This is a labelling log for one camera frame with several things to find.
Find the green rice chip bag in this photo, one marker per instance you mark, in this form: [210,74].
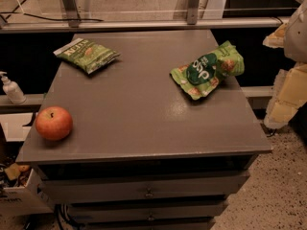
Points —
[202,76]

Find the white pump bottle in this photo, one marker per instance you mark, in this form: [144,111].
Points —
[12,89]

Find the green snack bag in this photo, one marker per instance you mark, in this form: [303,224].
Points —
[86,54]

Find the white cardboard box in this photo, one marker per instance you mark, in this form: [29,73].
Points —
[25,199]

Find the red apple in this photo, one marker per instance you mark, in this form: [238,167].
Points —
[54,123]

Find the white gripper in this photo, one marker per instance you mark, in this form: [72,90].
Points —
[297,37]

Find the metal window frame rail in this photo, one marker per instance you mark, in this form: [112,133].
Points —
[37,16]

